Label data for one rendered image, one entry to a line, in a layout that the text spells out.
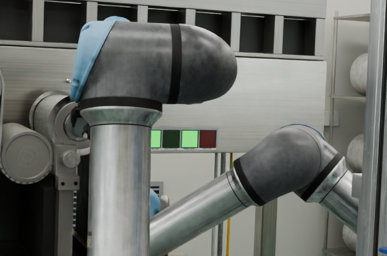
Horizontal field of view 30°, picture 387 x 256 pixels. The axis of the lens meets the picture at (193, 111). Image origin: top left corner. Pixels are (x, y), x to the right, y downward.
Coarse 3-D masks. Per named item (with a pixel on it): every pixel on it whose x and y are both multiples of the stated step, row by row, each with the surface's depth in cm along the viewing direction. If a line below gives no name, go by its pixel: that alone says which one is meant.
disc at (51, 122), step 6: (60, 102) 170; (66, 102) 171; (54, 108) 170; (60, 108) 170; (54, 114) 170; (48, 120) 169; (54, 120) 170; (48, 126) 169; (54, 126) 170; (48, 132) 170; (54, 132) 170; (54, 138) 170; (78, 150) 172; (84, 150) 173
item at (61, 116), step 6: (72, 102) 171; (66, 108) 170; (72, 108) 171; (60, 114) 170; (66, 114) 170; (60, 120) 170; (60, 126) 170; (60, 132) 170; (60, 138) 170; (66, 138) 171; (78, 144) 172; (84, 144) 172
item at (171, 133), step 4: (164, 132) 215; (168, 132) 216; (172, 132) 216; (176, 132) 216; (164, 136) 215; (168, 136) 216; (172, 136) 216; (176, 136) 217; (164, 140) 215; (168, 140) 216; (172, 140) 216; (176, 140) 217; (164, 144) 215; (168, 144) 216; (172, 144) 216; (176, 144) 217
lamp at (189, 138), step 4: (184, 132) 218; (188, 132) 218; (192, 132) 218; (196, 132) 219; (184, 136) 218; (188, 136) 218; (192, 136) 219; (196, 136) 219; (184, 140) 218; (188, 140) 218; (192, 140) 219; (196, 140) 219; (184, 144) 218; (188, 144) 218; (192, 144) 219; (196, 144) 219
